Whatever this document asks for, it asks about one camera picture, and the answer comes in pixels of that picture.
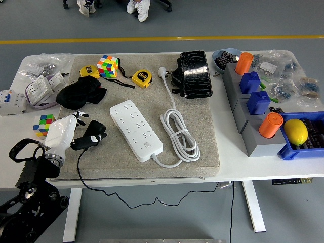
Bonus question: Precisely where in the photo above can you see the white-edged puzzle cube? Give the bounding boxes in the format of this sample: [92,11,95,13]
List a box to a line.
[32,113,56,139]

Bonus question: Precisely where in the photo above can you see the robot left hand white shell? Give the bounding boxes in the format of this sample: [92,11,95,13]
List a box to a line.
[44,111,102,160]

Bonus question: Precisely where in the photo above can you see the grey block base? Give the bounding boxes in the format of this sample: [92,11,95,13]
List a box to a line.
[241,118,288,158]
[222,62,256,112]
[234,97,273,135]

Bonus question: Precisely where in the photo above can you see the white table leg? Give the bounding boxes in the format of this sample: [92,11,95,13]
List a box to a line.
[241,181,267,233]
[62,188,83,243]

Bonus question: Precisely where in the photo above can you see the white sneaker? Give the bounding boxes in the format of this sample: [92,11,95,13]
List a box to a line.
[126,0,139,14]
[137,0,151,23]

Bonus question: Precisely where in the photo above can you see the blue plastic bin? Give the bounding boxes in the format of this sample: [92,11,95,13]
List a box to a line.
[277,111,324,161]

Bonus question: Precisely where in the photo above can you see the clear bag metal parts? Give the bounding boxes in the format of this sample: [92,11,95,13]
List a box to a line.
[24,52,74,76]

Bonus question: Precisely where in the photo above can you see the black capacitors heap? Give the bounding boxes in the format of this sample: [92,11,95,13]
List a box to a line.
[295,118,324,150]
[215,50,240,70]

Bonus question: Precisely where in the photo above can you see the grey-brown mat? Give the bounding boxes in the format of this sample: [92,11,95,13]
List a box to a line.
[49,53,220,182]

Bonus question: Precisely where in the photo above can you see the white power strip cable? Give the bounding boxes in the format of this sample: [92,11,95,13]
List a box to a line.
[151,66,201,168]

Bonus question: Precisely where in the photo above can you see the bright stickerless puzzle cube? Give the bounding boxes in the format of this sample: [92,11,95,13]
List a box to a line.
[97,54,119,78]

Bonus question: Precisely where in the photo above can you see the metal bracket under table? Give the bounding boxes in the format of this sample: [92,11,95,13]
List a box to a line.
[217,181,236,190]

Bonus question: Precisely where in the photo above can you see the small yellow tape measure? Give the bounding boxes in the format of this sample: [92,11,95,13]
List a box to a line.
[79,65,101,79]

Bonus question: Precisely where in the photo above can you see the large white wall socket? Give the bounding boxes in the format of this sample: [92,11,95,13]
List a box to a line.
[25,75,53,106]

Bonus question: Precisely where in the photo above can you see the white power strip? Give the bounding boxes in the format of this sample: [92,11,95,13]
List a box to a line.
[109,100,164,163]

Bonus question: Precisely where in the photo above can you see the yellow lemon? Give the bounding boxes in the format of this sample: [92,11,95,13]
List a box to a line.
[283,119,309,147]

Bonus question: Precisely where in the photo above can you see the blue bowl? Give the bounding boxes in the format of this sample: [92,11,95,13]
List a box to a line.
[212,48,242,75]

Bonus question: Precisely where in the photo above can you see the blue square peg block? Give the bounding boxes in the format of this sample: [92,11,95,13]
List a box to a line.
[247,91,271,116]
[239,71,261,95]

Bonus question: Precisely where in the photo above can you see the black hanging cable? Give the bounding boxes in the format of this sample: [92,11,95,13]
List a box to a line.
[229,182,235,243]

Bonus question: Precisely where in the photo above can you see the clear bag dark parts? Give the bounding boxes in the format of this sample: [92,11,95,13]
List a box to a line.
[279,50,303,76]

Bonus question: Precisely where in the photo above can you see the black cloth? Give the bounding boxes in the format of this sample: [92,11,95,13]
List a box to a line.
[56,76,107,110]

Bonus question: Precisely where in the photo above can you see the white circuit breaker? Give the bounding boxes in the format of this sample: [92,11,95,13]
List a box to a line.
[0,89,28,117]

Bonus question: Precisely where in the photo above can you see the glossy black case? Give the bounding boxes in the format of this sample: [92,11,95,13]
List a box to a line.
[171,50,213,99]

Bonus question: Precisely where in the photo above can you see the clear bag blue resistors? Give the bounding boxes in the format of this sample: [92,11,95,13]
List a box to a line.
[268,80,298,102]

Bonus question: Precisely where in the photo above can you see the clear bag brown resistors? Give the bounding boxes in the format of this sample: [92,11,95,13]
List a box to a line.
[295,74,324,107]

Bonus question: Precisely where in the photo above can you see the orange cylinder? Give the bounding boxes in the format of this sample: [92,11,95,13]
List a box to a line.
[235,52,254,76]
[258,112,284,139]

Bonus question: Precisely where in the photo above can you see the black table control panel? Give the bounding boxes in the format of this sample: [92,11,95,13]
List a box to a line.
[272,178,314,186]

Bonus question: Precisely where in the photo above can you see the black wrist strap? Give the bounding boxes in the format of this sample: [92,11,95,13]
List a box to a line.
[117,57,133,79]
[101,77,136,89]

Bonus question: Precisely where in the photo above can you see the clear bag white label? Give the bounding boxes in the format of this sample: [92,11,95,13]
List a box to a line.
[253,53,282,76]

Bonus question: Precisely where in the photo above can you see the small white wall socket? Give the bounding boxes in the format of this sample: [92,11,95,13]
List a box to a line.
[47,71,68,89]

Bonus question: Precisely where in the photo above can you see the thin black adapter cord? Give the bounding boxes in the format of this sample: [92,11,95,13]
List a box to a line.
[77,148,220,210]

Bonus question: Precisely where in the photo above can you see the yellow tape measure 5m label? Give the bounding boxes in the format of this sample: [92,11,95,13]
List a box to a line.
[131,69,153,89]

